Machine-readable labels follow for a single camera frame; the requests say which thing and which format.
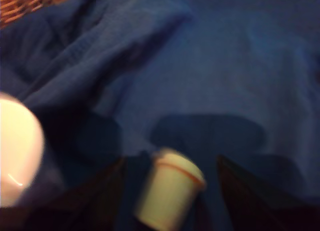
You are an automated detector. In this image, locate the cream coffee capsule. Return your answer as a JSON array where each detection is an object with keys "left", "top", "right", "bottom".
[{"left": 133, "top": 147, "right": 207, "bottom": 231}]

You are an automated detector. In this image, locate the white mug with blue print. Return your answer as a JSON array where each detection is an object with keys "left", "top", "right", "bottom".
[{"left": 0, "top": 92, "right": 46, "bottom": 208}]

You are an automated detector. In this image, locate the blue cloth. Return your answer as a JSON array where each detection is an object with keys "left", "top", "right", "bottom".
[{"left": 0, "top": 0, "right": 320, "bottom": 231}]

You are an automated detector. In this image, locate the wicker basket with handle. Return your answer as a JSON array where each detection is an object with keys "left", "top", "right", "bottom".
[{"left": 0, "top": 0, "right": 48, "bottom": 30}]

